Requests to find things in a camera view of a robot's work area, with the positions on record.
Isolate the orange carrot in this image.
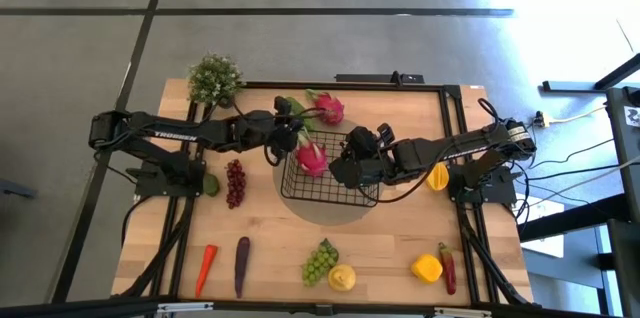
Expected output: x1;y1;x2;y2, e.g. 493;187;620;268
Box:
193;244;220;299

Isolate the silver metal bracket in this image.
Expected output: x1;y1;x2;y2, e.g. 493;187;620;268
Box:
433;306;494;318
156;301;215;315

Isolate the round grey mat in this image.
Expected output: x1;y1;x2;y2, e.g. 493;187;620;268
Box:
272;117;388;226

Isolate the green cucumber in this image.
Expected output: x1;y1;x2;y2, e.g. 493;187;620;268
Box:
285;96;317;133

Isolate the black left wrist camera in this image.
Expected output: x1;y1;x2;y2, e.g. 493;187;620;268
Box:
273;95;294;117

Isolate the yellow pear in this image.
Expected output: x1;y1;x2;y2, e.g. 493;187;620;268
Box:
327;263;358;293

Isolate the black stand leg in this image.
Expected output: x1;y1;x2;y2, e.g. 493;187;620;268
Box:
542;52;640;94

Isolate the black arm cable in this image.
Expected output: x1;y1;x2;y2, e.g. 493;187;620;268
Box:
120;196;149;249

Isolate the black camera module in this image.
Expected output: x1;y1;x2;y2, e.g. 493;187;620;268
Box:
0;80;640;318

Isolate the red grape bunch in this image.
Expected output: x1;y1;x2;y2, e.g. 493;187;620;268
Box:
225;158;247;210

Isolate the yellow ridged fruit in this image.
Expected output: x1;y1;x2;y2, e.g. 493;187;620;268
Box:
425;161;450;193

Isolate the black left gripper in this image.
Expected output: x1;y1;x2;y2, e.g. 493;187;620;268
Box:
267;116;308;160

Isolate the small potted green plant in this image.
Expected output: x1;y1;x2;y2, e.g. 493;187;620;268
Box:
187;52;246;109

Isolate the green grape bunch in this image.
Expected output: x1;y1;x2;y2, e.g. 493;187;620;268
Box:
301;237;341;288

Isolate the purple eggplant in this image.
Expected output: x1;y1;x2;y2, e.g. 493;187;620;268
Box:
233;236;251;300

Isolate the black bar stand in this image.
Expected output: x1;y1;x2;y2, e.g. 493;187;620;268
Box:
334;71;425;85

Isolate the grey cable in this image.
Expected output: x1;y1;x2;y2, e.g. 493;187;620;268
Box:
524;156;640;195

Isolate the red chili pepper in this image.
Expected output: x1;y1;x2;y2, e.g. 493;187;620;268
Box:
437;241;458;296

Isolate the dark grey cabinet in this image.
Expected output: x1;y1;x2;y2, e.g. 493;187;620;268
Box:
604;85;640;318

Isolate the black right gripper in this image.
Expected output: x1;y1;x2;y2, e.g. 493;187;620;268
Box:
330;126;402;191

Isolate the white box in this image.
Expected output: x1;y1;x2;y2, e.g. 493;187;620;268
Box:
519;197;567;259

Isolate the black power cable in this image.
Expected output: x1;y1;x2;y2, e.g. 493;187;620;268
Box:
527;137;616;182

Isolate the pink dragon fruit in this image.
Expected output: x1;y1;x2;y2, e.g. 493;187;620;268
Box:
305;87;346;127
294;127;330;179

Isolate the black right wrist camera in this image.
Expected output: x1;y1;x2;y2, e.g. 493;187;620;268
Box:
375;122;398;146

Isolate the black floor beam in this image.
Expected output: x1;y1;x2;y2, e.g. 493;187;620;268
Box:
517;192;634;244

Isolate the white cable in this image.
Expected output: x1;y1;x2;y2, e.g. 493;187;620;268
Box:
547;105;609;127

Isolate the black wire basket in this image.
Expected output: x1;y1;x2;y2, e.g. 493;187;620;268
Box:
279;127;382;208

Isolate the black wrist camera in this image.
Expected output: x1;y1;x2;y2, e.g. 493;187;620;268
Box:
273;95;294;117
375;122;398;146

